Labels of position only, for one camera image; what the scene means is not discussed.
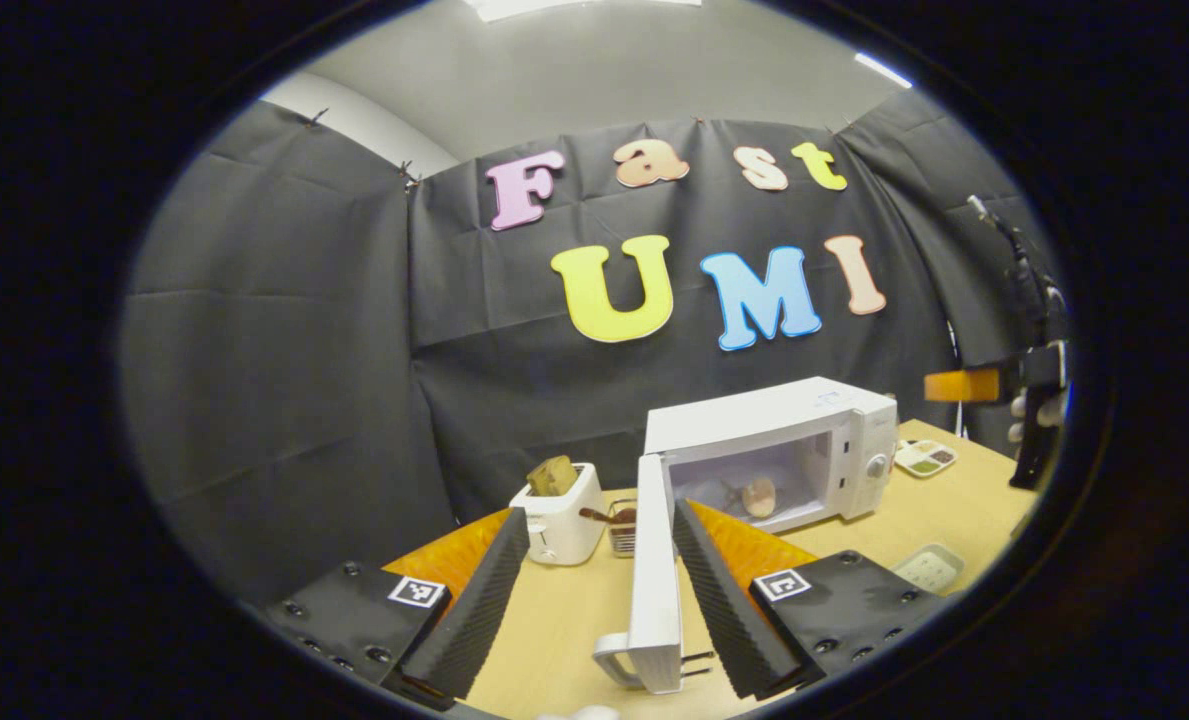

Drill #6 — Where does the white divided dish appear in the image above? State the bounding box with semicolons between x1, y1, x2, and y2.
893;438;959;479

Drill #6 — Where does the small ceiling light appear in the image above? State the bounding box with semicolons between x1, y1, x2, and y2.
853;51;914;90

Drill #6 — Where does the white toaster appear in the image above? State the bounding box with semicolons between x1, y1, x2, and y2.
509;462;607;567

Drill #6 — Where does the metal toast rack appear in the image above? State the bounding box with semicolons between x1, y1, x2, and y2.
606;497;641;559

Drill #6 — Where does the brown toast slice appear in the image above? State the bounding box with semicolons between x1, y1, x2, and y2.
526;455;579;498

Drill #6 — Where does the black backdrop cloth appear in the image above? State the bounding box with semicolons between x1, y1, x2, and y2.
119;88;1067;601

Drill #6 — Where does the white microwave oven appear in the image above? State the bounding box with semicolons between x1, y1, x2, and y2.
592;376;900;696

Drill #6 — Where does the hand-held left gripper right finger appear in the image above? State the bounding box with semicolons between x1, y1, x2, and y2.
672;497;955;701

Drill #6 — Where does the large ceiling light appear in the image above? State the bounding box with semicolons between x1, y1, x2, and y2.
464;0;703;24

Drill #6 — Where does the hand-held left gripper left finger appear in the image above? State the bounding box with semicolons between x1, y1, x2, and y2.
259;505;532;711

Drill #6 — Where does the cream square plate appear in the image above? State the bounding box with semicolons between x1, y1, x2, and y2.
891;543;966;595

